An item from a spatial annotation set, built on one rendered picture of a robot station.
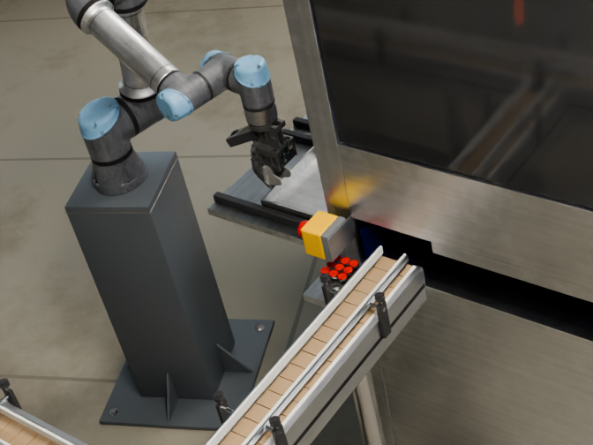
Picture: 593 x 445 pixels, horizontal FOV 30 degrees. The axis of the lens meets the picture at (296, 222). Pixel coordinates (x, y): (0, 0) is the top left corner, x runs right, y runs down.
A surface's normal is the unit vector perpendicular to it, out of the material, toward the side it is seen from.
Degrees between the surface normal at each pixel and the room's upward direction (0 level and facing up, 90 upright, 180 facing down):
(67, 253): 0
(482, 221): 90
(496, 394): 90
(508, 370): 90
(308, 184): 0
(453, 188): 90
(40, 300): 0
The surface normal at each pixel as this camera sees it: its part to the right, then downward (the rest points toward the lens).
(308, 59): -0.58, 0.59
